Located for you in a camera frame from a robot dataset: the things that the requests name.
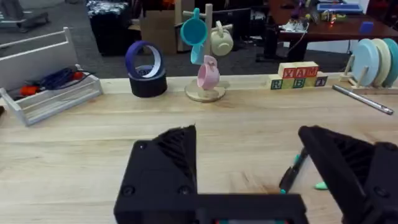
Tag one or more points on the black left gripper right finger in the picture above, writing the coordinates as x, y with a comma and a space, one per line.
351, 174

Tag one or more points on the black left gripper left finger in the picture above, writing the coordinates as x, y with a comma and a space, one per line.
161, 168

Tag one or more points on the black and teal pen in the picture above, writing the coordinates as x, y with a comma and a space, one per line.
290, 174

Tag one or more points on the silver pen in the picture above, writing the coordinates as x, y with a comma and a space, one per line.
362, 99

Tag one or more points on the black tape roll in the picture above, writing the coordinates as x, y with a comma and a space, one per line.
147, 87

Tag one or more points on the wooden cup stand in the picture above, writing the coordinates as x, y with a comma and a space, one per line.
207, 93

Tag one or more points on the wooden peg rack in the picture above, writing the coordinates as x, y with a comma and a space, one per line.
360, 85

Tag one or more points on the pink cup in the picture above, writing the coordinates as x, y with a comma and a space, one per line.
207, 74

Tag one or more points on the stack of letter toy blocks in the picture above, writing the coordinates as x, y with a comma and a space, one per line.
297, 76

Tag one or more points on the light blue plate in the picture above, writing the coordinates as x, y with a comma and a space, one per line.
365, 62

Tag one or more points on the blue tape roll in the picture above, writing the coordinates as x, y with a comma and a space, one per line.
132, 56

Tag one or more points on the cream plate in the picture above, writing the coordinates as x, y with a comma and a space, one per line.
384, 60

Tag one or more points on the teal plate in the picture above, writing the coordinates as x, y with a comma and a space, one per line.
394, 62

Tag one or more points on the white tray with tools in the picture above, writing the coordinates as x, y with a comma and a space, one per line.
46, 96

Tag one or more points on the cardboard box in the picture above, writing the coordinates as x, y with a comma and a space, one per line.
158, 31

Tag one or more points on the cream cup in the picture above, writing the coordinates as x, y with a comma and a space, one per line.
221, 42

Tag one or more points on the teal cup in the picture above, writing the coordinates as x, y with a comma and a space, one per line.
193, 31

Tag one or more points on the brown wooden desk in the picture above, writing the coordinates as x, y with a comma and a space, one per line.
339, 31

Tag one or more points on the black bin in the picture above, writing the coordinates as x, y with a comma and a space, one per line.
109, 31

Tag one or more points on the small blue box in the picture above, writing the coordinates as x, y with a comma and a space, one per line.
367, 27

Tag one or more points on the white wooden frame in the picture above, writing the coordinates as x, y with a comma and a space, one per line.
37, 59

